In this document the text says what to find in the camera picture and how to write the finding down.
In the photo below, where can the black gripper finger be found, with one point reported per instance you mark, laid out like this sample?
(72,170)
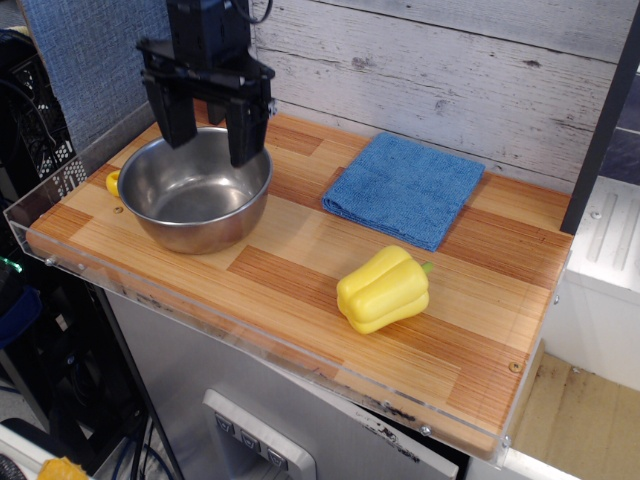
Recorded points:
(246,121)
(173,111)

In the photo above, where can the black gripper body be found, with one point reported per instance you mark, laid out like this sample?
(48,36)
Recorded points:
(207,54)

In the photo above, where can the metal pot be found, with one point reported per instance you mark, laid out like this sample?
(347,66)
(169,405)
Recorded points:
(191,200)

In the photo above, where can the blue folded cloth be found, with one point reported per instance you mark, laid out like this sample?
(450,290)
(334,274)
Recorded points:
(404,189)

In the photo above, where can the black plastic crate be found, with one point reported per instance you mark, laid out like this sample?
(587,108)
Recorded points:
(35,141)

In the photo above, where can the yellow toy bell pepper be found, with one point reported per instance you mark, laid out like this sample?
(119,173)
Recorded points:
(390,287)

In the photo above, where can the silver cabinet with dispenser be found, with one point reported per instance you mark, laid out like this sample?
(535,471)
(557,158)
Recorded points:
(228,413)

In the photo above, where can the yellow object bottom left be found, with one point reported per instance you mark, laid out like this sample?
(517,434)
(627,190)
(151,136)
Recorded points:
(61,469)

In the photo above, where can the white plastic unit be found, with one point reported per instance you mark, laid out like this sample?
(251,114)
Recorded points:
(593,320)

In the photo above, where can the clear acrylic table guard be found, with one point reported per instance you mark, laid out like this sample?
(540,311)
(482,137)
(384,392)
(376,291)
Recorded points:
(455,371)

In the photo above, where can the left black vertical post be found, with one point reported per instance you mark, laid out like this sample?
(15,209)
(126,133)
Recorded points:
(216,113)

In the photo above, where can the black vertical post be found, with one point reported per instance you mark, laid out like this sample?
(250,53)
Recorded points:
(216,113)
(612,109)

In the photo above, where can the yellow handled toy knife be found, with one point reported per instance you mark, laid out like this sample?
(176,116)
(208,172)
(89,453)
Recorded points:
(111,183)

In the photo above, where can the right black vertical post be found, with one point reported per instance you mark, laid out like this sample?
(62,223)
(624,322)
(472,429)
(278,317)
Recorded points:
(612,109)

